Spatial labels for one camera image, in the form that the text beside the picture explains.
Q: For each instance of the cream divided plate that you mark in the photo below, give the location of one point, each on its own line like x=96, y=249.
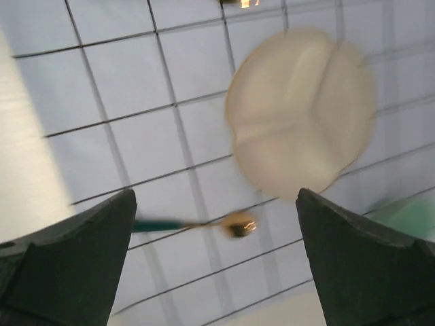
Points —
x=301, y=110

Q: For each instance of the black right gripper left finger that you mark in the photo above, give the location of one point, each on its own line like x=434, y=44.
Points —
x=68, y=273

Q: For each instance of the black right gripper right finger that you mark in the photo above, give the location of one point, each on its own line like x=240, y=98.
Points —
x=365, y=273

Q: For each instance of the gold fork green handle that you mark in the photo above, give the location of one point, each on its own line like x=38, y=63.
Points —
x=240, y=3

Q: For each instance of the gold spoon green handle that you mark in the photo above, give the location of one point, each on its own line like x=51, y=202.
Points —
x=235, y=225

